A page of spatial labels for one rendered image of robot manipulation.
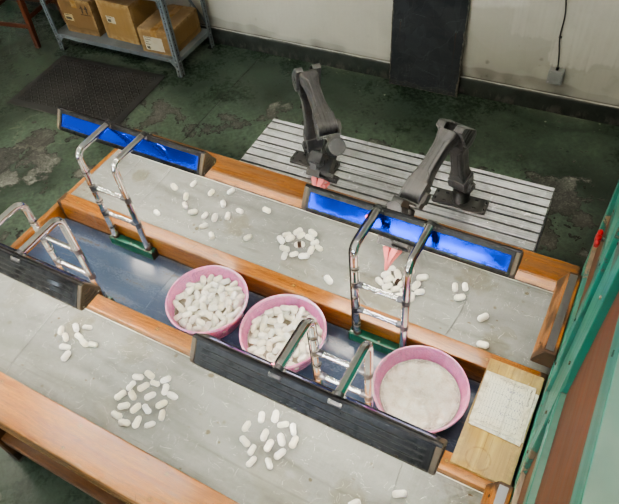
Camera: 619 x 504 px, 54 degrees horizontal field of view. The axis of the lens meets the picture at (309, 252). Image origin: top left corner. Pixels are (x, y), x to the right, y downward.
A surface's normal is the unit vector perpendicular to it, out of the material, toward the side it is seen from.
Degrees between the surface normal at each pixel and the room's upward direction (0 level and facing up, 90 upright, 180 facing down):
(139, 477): 0
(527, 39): 89
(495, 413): 0
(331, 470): 0
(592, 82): 88
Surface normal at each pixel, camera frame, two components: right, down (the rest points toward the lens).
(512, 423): -0.08, -0.65
